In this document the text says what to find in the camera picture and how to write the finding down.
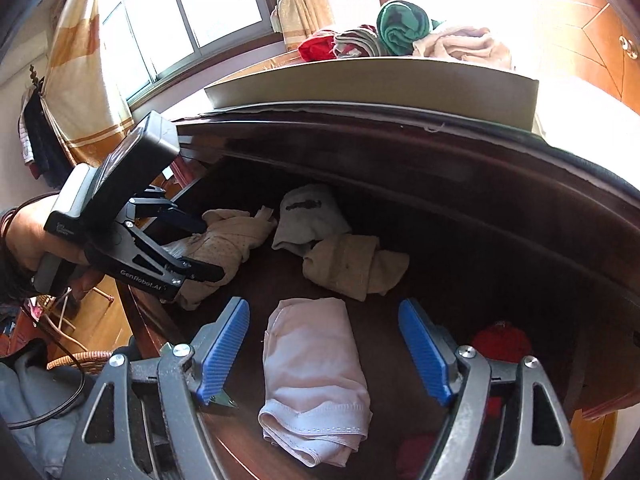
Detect dark wooden dresser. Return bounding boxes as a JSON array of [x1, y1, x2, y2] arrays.
[[170, 101, 640, 411]]

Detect grey striped underwear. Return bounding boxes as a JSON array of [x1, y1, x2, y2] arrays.
[[332, 29, 388, 58]]

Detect green underwear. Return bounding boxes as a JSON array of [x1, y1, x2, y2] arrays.
[[376, 0, 446, 57]]

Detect shallow cardboard box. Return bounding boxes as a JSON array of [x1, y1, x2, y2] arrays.
[[203, 56, 541, 131]]

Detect beige tied curtain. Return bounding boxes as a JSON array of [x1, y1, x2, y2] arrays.
[[240, 0, 335, 52]]

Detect person's left hand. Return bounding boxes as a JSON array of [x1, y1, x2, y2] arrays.
[[12, 194, 104, 302]]

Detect rattan chair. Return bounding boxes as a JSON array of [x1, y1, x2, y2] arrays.
[[27, 287, 133, 376]]

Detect light dresser cover cloth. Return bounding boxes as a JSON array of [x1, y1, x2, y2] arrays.
[[532, 72, 640, 186]]

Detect tan underwear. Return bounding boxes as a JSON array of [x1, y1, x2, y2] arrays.
[[302, 234, 411, 302]]

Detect wooden wardrobe door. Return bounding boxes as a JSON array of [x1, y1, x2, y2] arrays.
[[520, 0, 640, 106]]

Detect white dotted underwear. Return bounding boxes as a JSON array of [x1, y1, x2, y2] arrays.
[[412, 26, 515, 70]]

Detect orange striped curtain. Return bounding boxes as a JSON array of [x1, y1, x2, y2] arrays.
[[42, 0, 136, 166]]

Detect hanging clothes on rack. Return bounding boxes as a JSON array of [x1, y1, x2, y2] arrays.
[[19, 65, 71, 188]]

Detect white sock with print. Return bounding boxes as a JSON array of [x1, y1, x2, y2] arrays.
[[271, 183, 352, 257]]

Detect beige dotted underwear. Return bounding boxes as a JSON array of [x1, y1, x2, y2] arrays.
[[162, 206, 278, 311]]

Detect pale pink underwear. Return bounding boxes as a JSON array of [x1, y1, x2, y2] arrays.
[[257, 297, 373, 467]]

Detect sliding glass window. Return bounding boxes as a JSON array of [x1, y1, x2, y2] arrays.
[[95, 0, 281, 106]]

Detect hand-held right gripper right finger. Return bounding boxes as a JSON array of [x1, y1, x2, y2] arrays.
[[397, 298, 586, 480]]

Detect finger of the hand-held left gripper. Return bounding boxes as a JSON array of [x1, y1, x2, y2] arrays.
[[129, 189, 207, 235], [165, 255, 225, 284]]

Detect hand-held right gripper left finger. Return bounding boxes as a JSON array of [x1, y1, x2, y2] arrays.
[[60, 296, 251, 480]]

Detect person's grey jacket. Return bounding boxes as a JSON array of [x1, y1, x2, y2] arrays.
[[0, 340, 166, 480]]

